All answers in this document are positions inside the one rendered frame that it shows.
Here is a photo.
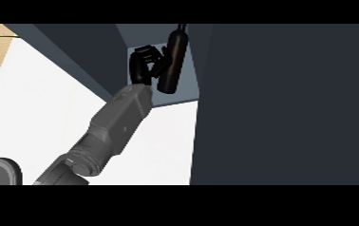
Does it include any dark wine bottle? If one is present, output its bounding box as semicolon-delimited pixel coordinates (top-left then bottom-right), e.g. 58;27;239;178
154;23;190;95

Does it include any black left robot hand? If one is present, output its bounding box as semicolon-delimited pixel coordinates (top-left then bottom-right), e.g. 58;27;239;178
126;45;169;86

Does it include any tan wooden panel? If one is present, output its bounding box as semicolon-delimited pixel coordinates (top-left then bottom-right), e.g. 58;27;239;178
0;23;18;68

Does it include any dark grey rounded object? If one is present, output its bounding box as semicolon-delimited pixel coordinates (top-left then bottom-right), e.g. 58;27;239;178
0;158;23;186

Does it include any dark grey cabinet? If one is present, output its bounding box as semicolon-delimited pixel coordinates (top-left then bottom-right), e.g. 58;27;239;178
4;23;202;109

